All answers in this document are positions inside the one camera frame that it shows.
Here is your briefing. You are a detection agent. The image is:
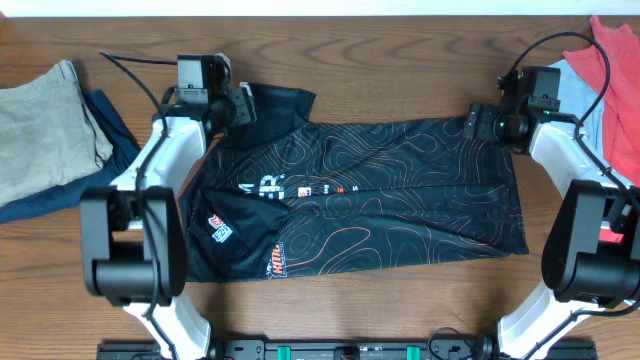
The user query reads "black cycling jersey orange print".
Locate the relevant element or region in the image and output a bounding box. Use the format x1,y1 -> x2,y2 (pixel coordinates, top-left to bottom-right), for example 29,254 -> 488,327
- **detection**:
180,84 -> 528,282

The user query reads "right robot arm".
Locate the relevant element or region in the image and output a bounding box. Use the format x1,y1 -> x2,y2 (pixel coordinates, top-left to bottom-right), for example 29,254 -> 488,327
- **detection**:
464,103 -> 639,359

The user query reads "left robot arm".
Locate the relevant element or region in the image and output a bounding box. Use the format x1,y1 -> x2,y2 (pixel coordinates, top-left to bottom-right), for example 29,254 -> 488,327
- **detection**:
80,82 -> 256,359

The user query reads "light grey t-shirt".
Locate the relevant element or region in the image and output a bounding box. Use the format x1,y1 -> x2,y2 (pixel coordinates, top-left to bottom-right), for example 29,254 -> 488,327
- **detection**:
530,60 -> 616,195

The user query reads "folded navy blue garment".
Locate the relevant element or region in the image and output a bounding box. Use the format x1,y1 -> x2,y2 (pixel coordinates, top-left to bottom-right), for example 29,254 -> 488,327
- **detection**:
1,90 -> 141,224

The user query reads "red t-shirt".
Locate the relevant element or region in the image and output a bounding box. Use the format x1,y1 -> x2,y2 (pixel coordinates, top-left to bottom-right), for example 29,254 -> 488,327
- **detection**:
562,14 -> 640,246

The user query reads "folded beige garment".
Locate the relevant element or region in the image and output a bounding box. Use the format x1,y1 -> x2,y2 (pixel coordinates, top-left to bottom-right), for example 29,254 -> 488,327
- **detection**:
1,60 -> 113,205

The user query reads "black mounting rail base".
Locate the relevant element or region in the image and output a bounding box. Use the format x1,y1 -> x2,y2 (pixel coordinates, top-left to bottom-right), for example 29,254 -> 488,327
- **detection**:
96,332 -> 599,360

